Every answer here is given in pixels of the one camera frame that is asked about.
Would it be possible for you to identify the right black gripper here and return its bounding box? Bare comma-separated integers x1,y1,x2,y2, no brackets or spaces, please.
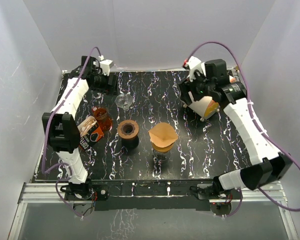
178,68,215,106

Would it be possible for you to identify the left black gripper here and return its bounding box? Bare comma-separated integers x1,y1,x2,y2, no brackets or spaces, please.
91,70,118,97

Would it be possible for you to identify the orange glass carafe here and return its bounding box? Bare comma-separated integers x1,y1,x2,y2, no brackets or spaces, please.
92,107,112,132

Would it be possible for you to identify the dark brown wooden ring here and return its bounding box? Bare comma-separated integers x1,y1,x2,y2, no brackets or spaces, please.
117,119,140,139

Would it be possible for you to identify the orange coffee filter box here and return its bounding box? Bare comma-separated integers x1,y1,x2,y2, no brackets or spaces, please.
78,115,104,151

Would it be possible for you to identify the red black dripper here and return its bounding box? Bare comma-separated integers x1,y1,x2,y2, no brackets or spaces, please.
121,135,139,149

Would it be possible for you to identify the brown paper coffee filter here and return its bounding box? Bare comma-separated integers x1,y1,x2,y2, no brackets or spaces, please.
148,122,178,148

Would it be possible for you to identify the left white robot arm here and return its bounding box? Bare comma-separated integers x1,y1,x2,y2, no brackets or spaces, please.
42,55,117,200

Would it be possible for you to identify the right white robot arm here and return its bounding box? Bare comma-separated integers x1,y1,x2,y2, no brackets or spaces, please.
178,56,292,199

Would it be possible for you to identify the white orange coffee grinder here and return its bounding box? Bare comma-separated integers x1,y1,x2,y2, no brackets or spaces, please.
178,78,220,122

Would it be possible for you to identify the clear ribbed glass dripper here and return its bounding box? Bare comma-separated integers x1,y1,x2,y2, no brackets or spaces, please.
115,93,133,111

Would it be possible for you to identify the clear glass server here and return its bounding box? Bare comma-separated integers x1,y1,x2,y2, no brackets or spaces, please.
153,150,171,162

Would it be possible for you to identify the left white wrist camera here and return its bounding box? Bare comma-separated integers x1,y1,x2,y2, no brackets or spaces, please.
100,59,114,76

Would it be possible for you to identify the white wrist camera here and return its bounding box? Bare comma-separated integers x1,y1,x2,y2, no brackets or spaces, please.
100,59,114,76
182,56,206,82

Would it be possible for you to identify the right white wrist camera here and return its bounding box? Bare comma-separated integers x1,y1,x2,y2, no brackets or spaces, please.
182,56,206,82

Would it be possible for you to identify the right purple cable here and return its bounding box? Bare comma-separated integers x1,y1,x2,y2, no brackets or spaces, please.
183,41,300,218

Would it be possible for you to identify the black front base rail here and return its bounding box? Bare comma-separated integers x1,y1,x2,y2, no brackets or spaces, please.
64,178,243,212

